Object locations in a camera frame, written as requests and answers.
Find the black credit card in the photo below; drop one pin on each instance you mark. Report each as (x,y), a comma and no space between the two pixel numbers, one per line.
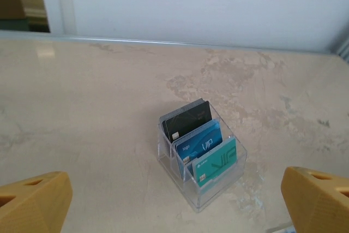
(188,124)

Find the teal VIP card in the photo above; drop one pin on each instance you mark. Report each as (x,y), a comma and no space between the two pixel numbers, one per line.
(215,164)

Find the clear acrylic card organizer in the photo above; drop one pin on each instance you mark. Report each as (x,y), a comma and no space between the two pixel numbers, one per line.
(218,194)

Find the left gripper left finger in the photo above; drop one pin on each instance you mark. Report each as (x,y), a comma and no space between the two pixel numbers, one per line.
(32,205)

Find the aluminium table edge rail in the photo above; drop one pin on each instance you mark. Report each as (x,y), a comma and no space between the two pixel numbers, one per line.
(174,44)

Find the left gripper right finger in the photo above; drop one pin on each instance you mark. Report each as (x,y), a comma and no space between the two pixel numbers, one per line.
(319,205)

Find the blue VIP card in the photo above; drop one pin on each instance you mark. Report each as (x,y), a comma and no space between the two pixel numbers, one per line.
(201,143)

